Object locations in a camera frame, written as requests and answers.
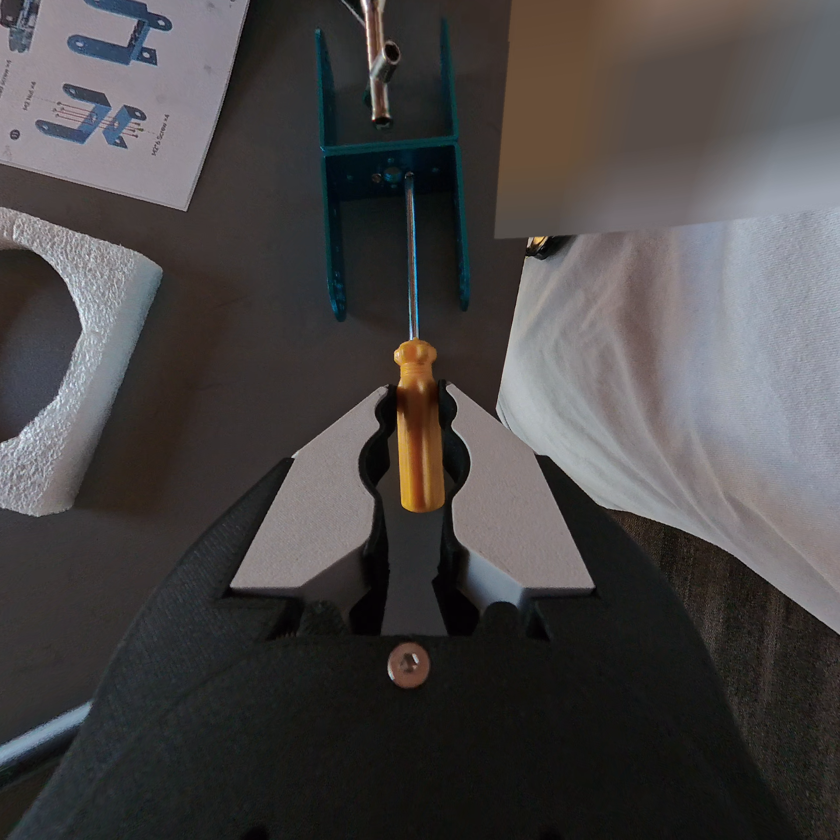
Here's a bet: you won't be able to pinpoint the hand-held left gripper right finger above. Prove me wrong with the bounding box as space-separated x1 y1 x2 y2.
432 379 596 635

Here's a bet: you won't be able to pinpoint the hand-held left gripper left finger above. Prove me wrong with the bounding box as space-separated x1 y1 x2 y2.
228 386 396 635

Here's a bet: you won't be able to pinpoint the yellow handled screwdriver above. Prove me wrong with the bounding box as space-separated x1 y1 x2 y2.
392 169 446 513

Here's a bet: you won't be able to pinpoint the blue metal bracket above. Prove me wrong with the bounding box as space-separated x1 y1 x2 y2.
314 18 471 324

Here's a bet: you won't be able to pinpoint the metal cross socket wrench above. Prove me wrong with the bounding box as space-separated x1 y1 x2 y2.
357 0 403 132

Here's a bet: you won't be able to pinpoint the dark grey desk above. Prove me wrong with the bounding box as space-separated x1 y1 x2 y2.
0 0 549 749

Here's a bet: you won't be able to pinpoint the white shirt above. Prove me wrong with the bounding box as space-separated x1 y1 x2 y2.
495 211 840 641

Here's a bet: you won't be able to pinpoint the grey pants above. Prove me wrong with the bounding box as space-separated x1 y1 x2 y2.
607 505 840 840

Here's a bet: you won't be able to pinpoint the white foam packing block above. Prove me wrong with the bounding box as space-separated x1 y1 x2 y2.
0 206 165 517

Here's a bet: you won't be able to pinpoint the silver metal bar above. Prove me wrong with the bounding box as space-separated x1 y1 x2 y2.
0 699 94 772

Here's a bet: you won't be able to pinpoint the white instruction manual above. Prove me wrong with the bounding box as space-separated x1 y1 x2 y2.
0 0 252 212

